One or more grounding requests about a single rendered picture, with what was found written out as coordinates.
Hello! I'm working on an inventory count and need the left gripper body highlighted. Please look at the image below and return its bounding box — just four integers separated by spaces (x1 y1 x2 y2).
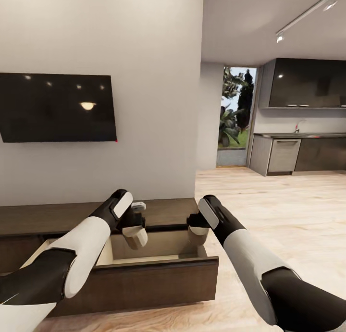
116 211 142 230

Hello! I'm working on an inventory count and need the pillar candle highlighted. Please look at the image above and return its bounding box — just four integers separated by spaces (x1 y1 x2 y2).
187 226 209 246
121 225 148 250

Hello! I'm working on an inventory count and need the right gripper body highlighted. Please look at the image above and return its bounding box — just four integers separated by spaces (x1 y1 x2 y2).
189 214 210 228

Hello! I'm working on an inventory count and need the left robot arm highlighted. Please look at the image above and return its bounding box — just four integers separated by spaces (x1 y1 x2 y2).
0 189 146 332

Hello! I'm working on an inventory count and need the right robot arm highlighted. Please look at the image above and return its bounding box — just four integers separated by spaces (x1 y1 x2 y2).
186 195 346 332

